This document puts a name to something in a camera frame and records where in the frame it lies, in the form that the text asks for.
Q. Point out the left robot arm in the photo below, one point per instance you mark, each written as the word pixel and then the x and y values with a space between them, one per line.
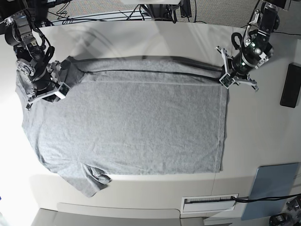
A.
pixel 261 25

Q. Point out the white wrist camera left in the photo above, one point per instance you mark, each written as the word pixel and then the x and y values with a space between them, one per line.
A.
pixel 226 80

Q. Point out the grey T-shirt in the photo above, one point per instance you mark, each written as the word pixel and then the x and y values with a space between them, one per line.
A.
pixel 86 150

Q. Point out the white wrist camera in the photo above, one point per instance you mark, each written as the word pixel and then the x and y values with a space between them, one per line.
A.
pixel 62 91
pixel 226 80

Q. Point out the blue-grey tablet board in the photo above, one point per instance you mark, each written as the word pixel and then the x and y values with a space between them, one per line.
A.
pixel 270 181

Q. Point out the black phone on table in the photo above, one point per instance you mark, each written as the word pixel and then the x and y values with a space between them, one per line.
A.
pixel 292 86

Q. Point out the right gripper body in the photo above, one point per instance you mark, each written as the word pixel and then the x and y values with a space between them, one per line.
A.
pixel 46 86

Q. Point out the black device bottom right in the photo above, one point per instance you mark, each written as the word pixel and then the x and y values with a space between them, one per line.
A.
pixel 283 219

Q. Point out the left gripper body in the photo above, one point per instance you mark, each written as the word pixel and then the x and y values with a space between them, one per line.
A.
pixel 249 58

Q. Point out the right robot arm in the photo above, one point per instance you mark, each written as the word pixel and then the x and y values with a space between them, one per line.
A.
pixel 132 84

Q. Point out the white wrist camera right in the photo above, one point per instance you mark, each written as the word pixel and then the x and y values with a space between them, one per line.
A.
pixel 62 91

